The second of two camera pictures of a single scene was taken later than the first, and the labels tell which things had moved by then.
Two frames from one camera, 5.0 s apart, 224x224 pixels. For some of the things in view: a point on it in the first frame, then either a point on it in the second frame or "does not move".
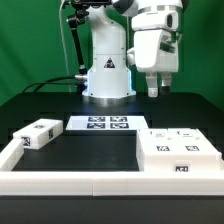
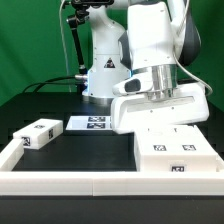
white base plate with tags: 106,123 does not move
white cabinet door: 190,141 does not move
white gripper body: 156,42 -> 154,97
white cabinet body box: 176,150 does not move
